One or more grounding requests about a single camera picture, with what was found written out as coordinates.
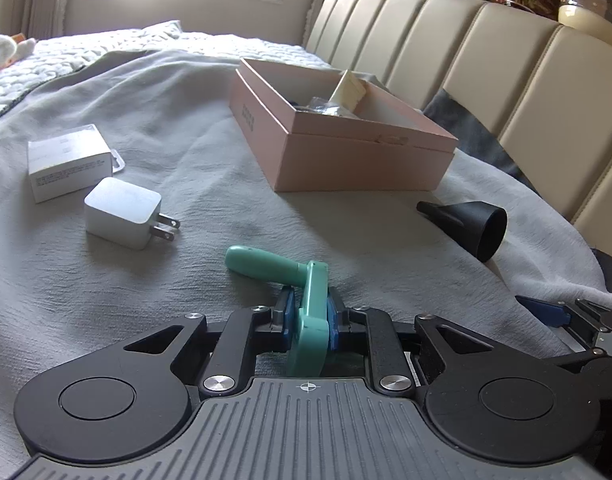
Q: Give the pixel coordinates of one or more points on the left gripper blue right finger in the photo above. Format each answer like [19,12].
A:
[370,333]

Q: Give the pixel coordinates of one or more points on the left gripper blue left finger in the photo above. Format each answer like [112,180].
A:
[233,346]

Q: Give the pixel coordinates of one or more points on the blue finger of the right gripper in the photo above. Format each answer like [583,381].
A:
[552,315]

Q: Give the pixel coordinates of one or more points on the green plastic crank handle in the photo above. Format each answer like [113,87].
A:
[307,331]

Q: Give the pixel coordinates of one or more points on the white usb wall charger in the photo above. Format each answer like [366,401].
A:
[127,214]

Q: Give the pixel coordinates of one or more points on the clear plastic bag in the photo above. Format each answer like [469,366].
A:
[321,106]

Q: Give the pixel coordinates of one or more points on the grey blanket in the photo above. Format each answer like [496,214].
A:
[65,293]

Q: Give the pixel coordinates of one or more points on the dark grey pillow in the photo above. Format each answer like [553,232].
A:
[474,138]

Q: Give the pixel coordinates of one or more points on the pink cardboard box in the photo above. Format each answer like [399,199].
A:
[384,144]

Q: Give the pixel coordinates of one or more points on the beige padded headboard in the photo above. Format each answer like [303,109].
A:
[543,89]

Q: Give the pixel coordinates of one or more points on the cream yellow tube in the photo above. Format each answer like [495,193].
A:
[349,91]

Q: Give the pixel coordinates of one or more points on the white rectangular product box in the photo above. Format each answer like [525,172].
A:
[77,159]

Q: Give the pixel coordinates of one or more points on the round globe lamp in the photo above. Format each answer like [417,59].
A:
[593,17]

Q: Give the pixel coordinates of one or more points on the quilted white mattress cover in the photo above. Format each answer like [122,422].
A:
[53,58]

